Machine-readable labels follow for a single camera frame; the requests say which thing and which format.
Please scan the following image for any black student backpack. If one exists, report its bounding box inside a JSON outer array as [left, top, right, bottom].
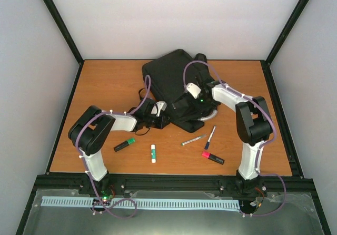
[[142, 49, 220, 133]]

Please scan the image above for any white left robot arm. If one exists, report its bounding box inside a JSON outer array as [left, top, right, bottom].
[[68, 98, 170, 194]]

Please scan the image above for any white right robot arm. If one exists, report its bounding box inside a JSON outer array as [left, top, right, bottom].
[[191, 71, 275, 195]]

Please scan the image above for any white green glue stick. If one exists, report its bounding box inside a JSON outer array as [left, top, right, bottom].
[[151, 144, 156, 163]]

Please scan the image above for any blue capped white pen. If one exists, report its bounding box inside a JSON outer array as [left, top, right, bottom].
[[204, 125, 216, 150]]

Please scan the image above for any green tipped white marker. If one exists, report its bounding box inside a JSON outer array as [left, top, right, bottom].
[[181, 134, 207, 146]]

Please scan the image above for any green highlighter marker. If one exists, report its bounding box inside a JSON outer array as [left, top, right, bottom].
[[114, 138, 135, 152]]

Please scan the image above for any pink highlighter marker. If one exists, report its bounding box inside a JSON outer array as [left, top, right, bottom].
[[202, 151, 224, 165]]

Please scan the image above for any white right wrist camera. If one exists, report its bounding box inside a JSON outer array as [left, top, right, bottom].
[[186, 83, 201, 99]]

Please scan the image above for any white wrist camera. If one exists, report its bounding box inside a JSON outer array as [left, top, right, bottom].
[[186, 83, 201, 99], [155, 101, 167, 116]]

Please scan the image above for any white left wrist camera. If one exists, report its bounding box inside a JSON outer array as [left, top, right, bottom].
[[155, 101, 167, 116]]

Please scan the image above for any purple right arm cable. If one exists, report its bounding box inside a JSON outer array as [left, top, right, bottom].
[[183, 60, 287, 217]]

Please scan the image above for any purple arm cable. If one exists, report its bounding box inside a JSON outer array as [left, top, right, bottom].
[[183, 60, 287, 217], [75, 74, 151, 219]]

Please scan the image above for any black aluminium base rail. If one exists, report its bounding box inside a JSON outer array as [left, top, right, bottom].
[[33, 173, 318, 199]]

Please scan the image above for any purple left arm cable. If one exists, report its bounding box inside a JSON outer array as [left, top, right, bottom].
[[75, 74, 151, 219]]

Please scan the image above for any light blue cable duct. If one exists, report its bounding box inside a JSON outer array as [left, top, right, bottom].
[[41, 196, 240, 212]]

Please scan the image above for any right black frame post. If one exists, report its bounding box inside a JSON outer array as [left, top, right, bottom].
[[265, 0, 310, 67]]

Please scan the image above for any black frame post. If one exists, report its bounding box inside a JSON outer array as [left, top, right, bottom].
[[265, 0, 310, 67], [43, 0, 84, 65]]

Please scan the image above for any left black frame post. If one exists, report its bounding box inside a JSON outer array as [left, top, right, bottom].
[[43, 0, 84, 65]]

